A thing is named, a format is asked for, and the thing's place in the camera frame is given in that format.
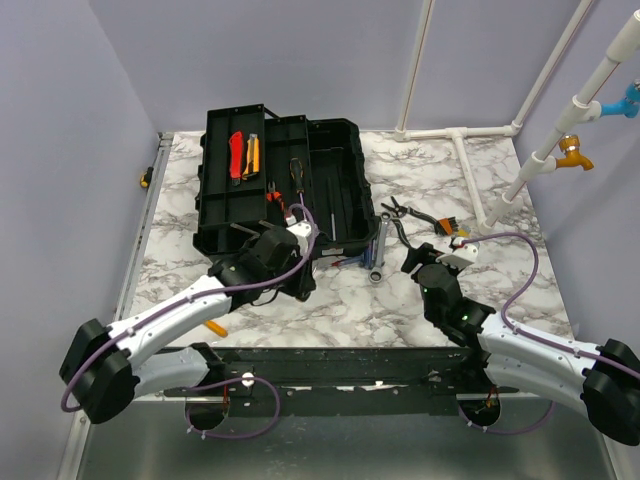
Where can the yellow utility knife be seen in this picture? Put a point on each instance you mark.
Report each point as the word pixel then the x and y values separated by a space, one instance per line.
pixel 252 163

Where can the grey black handled tool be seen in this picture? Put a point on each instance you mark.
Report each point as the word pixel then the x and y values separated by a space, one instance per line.
pixel 401 233

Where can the black yellow wire stripper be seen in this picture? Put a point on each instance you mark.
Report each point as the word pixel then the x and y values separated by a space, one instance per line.
pixel 399 211

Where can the ratchet wrench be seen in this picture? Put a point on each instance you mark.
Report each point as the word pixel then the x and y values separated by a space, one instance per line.
pixel 375 275

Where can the yellow black knob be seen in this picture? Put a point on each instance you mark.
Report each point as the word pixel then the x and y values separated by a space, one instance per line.
pixel 146 178

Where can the black yellow flat screwdriver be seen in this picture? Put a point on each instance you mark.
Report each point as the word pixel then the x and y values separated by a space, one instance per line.
pixel 297 175

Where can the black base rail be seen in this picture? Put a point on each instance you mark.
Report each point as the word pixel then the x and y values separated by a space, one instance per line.
pixel 321 382

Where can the orange handled screwdriver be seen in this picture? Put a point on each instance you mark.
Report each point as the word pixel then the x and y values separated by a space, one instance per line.
pixel 216 328

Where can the blue clear-handled screwdriver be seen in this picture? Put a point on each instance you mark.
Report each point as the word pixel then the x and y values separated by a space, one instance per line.
pixel 365 259

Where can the orange black pliers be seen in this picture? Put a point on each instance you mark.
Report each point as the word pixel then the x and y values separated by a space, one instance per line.
pixel 274 196

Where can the steel claw hammer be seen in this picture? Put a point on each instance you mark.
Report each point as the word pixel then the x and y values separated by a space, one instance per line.
pixel 335 209

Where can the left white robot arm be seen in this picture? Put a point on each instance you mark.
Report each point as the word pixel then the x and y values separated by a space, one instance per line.
pixel 150 340

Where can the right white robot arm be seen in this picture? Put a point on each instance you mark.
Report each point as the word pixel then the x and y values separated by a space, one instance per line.
pixel 600 382

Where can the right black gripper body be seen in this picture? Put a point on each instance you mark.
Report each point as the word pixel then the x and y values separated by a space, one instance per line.
pixel 453 268

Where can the white pvc pipe frame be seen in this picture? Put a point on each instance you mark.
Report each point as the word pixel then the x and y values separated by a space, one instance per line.
pixel 581 108

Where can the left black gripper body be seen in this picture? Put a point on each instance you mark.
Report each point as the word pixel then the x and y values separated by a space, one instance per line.
pixel 292 260

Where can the blue pipe fitting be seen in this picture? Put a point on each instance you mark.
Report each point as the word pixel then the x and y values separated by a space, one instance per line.
pixel 628 106

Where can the orange pipe tap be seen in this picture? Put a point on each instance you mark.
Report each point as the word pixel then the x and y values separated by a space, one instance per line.
pixel 569 146

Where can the orange hex key set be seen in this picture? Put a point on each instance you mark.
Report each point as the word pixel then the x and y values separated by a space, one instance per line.
pixel 446 226

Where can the black plastic toolbox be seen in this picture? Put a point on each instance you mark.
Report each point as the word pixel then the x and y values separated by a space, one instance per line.
pixel 326 148

